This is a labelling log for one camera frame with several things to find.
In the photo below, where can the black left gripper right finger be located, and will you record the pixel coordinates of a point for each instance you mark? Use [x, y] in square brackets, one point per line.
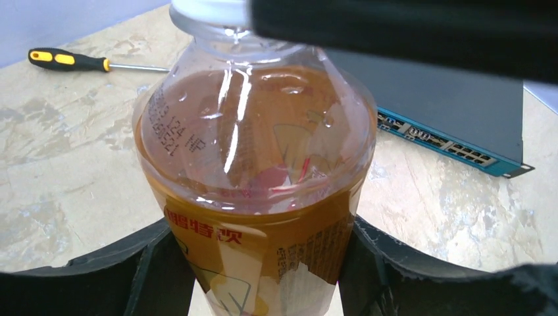
[384, 276]

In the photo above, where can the yellow-black screwdriver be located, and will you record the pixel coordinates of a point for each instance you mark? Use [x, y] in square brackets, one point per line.
[64, 61]

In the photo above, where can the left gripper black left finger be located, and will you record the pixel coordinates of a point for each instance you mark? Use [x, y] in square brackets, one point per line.
[144, 273]

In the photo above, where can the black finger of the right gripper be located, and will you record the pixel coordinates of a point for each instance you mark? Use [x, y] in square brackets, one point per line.
[508, 38]

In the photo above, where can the white bottle cap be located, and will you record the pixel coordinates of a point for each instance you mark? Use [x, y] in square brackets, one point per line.
[218, 12]

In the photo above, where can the dark blue network switch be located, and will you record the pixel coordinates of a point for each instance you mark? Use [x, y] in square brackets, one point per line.
[473, 118]

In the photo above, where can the tea bottle with yellow-red label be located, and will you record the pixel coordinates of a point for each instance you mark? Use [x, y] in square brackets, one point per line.
[256, 151]

